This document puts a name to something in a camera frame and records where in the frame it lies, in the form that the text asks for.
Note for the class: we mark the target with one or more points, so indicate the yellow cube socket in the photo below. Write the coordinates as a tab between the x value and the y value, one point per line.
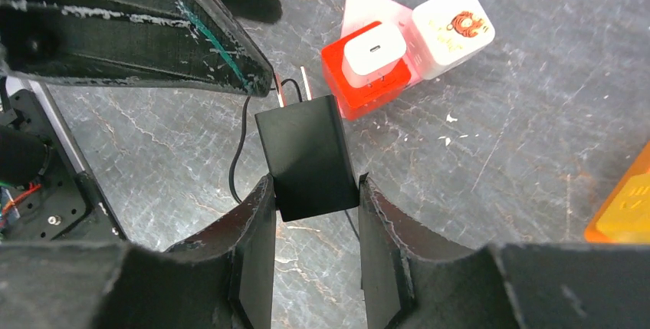
624	217

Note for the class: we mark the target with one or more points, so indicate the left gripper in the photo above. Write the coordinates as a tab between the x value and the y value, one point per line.
142	43

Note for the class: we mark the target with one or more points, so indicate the red cube socket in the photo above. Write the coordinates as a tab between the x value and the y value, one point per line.
357	102

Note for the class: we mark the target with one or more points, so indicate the white tiger cube socket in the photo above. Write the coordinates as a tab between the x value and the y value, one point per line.
446	33

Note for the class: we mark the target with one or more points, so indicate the white usb charger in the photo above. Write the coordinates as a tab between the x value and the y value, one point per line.
372	54

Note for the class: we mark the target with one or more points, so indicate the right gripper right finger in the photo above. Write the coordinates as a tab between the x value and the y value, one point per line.
413	277

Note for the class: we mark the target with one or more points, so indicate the pink triangular power strip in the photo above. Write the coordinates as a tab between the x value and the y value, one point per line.
360	15

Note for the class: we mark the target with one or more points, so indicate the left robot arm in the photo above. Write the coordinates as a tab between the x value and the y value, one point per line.
52	194

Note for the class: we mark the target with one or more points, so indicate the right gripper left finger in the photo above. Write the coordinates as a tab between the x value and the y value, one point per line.
220	277

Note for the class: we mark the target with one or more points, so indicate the black charger with cable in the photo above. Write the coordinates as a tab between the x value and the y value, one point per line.
305	148

